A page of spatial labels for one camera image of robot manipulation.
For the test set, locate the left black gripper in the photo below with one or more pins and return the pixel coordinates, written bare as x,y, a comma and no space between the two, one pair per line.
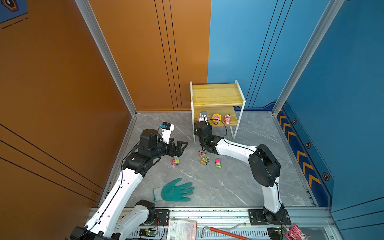
178,151

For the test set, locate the pink yellow flower toy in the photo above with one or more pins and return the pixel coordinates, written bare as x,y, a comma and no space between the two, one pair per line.
216,118

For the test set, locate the pink strawberry bear toy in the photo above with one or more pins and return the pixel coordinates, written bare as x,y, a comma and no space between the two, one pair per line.
227,119

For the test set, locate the yellow wooden two-tier shelf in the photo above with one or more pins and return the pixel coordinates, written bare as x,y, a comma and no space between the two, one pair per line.
222,99

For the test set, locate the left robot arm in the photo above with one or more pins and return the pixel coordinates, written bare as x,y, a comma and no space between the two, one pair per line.
106,223

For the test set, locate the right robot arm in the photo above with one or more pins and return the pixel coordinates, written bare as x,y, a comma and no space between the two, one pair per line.
264,166

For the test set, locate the pink green toy car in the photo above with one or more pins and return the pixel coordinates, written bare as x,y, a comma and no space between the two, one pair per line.
175,161

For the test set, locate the orange toy car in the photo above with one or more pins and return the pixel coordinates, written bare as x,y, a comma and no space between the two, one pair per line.
202,153

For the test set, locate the green orange toy truck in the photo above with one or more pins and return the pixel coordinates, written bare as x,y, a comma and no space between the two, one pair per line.
205,161

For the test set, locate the pink green toy vehicle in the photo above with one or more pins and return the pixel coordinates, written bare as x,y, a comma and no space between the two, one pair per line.
218,163

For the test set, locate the green rubber work glove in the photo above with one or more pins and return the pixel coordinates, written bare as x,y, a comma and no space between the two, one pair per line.
172,192

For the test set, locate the plastic bag with papers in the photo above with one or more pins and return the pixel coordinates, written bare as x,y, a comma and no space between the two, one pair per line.
179,229

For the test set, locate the green circuit board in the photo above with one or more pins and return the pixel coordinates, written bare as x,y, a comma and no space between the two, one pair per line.
148,233

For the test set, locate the small board right edge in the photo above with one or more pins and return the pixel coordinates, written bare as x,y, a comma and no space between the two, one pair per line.
276,234

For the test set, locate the pink snack packet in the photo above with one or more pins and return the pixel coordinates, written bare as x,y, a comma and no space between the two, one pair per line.
296,233

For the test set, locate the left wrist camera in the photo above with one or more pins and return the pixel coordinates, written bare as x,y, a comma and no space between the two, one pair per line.
166,130

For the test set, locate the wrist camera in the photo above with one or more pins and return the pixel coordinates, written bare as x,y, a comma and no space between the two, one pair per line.
203,117
166,130

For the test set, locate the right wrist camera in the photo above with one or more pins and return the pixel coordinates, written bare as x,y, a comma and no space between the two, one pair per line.
203,117

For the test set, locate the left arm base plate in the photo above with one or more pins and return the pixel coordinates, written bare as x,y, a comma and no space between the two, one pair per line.
158,215

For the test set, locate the red handled hex wrench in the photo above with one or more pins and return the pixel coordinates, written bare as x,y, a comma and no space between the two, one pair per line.
222,232

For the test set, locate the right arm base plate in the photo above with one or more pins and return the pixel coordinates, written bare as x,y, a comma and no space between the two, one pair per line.
263,217

